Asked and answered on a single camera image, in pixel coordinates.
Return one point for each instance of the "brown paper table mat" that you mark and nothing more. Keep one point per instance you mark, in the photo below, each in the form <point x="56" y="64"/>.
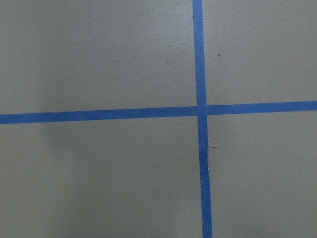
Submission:
<point x="158" y="118"/>

